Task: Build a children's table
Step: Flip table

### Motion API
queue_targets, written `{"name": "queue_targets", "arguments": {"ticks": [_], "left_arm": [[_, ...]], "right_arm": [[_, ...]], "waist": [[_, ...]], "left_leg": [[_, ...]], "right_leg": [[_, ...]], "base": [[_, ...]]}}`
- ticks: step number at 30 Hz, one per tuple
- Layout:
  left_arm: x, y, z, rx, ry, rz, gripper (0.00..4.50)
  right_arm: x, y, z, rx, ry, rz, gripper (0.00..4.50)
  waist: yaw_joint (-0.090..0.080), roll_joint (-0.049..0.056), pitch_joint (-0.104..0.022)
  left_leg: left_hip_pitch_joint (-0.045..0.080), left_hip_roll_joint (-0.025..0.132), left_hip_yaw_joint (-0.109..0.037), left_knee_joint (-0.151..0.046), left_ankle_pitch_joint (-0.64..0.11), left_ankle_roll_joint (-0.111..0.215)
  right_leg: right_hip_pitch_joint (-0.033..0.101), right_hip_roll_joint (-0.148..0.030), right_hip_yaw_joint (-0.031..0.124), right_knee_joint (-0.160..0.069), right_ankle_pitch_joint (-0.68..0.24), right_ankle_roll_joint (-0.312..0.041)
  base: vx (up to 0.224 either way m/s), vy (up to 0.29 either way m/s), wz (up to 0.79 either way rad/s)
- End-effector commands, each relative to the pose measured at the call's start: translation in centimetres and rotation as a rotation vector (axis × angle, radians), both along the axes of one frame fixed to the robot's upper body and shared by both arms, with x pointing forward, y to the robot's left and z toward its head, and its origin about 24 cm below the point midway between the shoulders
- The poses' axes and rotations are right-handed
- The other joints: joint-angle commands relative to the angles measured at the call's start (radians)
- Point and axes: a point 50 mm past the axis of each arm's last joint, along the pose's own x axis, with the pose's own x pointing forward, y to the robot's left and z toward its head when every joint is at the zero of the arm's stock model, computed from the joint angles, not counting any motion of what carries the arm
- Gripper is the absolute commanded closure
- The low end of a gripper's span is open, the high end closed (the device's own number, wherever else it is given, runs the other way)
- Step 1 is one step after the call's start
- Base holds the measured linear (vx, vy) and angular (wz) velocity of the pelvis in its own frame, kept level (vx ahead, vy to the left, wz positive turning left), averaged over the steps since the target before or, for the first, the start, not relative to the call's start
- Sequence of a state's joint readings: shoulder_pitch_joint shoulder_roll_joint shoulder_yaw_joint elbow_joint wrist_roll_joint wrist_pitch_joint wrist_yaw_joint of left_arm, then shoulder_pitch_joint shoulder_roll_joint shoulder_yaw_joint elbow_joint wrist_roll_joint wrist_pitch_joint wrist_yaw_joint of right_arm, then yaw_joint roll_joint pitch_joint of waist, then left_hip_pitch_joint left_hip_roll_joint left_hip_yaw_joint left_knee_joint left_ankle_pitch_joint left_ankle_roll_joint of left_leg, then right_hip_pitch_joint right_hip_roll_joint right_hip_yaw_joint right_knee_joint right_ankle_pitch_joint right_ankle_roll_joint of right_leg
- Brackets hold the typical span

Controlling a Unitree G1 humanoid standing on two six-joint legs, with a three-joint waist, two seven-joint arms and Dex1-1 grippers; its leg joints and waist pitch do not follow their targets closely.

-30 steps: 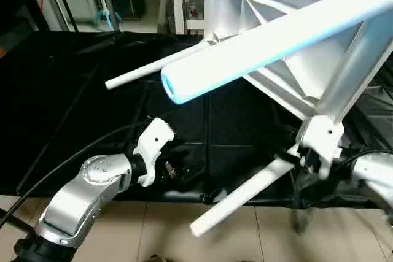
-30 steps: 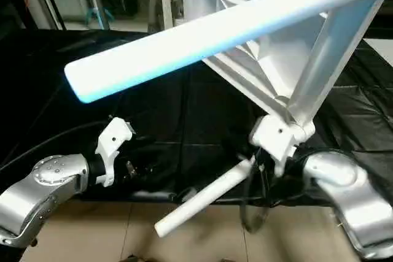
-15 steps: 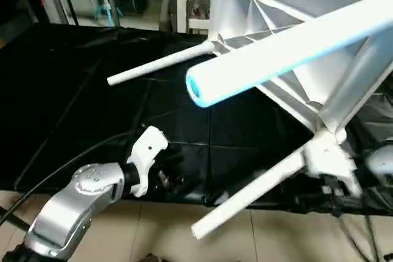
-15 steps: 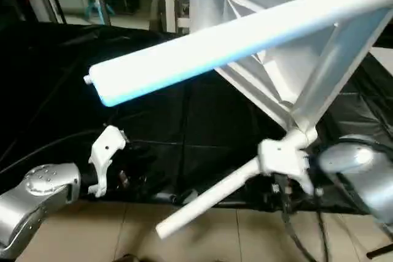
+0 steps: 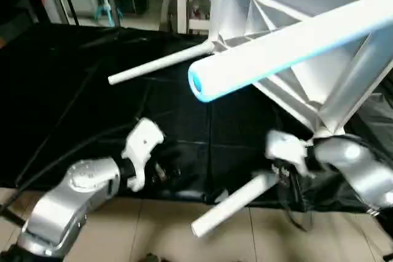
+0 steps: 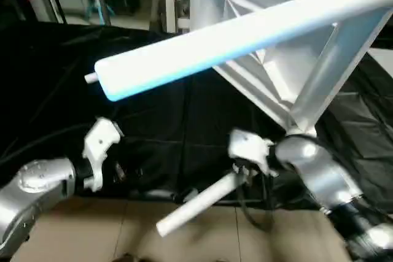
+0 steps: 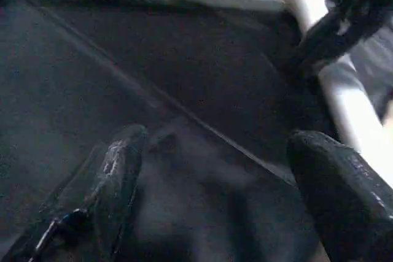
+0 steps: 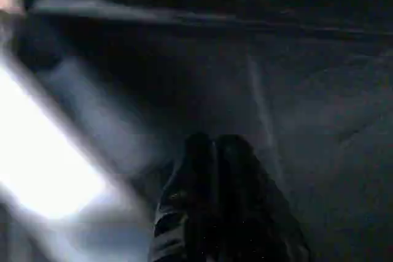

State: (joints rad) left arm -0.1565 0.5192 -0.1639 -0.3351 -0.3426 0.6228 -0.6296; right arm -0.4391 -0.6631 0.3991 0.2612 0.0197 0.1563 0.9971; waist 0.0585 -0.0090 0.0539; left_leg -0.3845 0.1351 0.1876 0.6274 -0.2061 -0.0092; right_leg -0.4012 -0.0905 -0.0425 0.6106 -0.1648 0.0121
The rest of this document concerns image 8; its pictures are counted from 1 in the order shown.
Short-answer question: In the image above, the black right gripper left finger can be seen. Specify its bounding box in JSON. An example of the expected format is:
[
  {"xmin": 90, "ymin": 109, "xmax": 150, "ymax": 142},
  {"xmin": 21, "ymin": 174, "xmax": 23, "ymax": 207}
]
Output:
[{"xmin": 150, "ymin": 132, "xmax": 219, "ymax": 262}]

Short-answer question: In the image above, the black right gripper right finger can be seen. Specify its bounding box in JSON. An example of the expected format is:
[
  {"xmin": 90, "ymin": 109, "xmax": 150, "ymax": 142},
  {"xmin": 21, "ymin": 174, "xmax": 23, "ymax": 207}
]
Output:
[{"xmin": 216, "ymin": 133, "xmax": 311, "ymax": 262}]

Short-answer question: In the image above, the white plastic table leg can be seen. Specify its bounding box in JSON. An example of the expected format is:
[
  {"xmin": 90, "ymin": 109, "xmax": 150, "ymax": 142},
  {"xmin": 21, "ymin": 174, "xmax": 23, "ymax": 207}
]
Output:
[{"xmin": 0, "ymin": 53, "xmax": 133, "ymax": 223}]

